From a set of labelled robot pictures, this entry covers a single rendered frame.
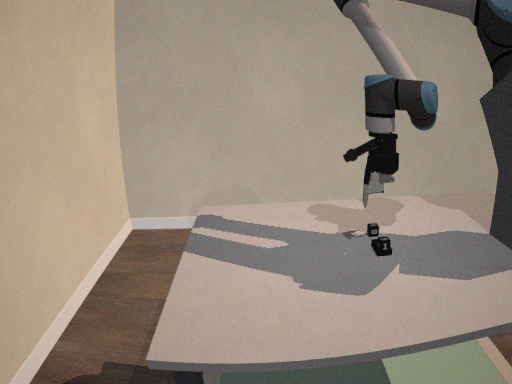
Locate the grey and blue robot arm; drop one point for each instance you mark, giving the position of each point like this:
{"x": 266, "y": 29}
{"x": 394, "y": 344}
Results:
{"x": 386, "y": 93}

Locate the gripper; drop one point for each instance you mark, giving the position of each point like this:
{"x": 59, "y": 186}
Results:
{"x": 376, "y": 162}

